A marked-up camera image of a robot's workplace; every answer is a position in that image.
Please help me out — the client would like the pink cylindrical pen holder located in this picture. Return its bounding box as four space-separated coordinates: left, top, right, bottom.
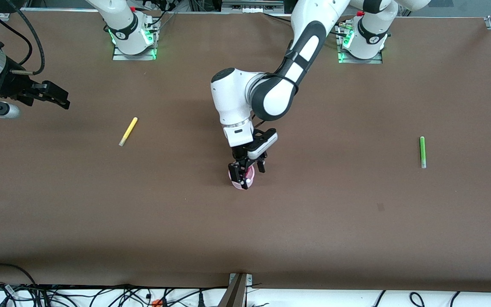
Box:
228 164 256 190

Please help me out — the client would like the yellow marker pen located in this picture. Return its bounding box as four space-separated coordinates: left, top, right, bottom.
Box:
118 117 138 147

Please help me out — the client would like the grey equipment box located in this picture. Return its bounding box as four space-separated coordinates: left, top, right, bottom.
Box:
222 0 286 13

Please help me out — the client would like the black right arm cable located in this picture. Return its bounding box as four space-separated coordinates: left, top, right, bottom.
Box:
0 0 46 76

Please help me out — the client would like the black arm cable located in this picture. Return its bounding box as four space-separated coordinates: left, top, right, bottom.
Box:
252 39 301 128
0 0 46 76

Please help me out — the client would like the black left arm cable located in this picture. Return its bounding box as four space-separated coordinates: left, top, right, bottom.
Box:
252 39 301 128

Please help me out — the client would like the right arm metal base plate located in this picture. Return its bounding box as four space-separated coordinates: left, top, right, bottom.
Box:
112 19 158 61

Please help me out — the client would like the metal table edge bracket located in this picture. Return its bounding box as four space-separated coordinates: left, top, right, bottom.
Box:
229 273 253 287

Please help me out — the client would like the dark slanted post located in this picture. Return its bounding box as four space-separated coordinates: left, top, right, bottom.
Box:
217 274 248 307

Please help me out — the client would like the black cable across table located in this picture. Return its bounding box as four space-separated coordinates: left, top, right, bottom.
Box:
263 12 297 24

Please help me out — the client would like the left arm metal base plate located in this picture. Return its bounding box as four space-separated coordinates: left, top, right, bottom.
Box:
337 21 384 64

